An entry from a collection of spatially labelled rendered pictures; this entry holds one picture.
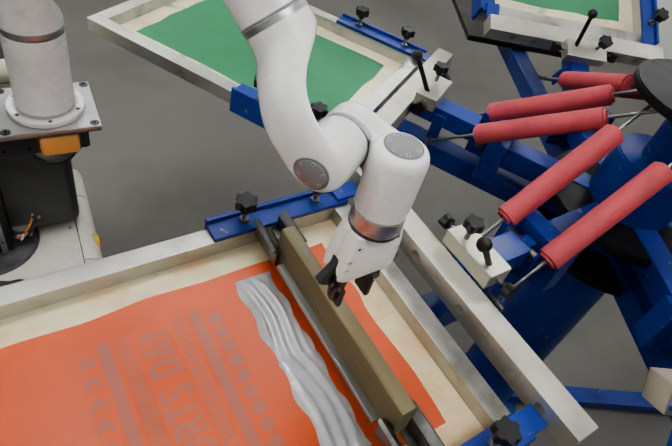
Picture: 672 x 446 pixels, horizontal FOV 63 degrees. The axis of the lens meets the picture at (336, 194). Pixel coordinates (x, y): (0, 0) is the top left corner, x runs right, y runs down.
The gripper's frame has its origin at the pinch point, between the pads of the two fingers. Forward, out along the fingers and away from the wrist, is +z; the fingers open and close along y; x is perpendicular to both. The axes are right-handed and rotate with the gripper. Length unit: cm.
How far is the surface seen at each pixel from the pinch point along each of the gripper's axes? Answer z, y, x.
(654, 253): 10, -75, 14
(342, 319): 5.9, 1.1, 1.9
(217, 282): 16.4, 12.8, -19.0
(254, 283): 16.0, 6.8, -16.0
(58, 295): 14.6, 38.0, -25.2
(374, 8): 112, -227, -273
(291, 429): 16.3, 13.1, 10.6
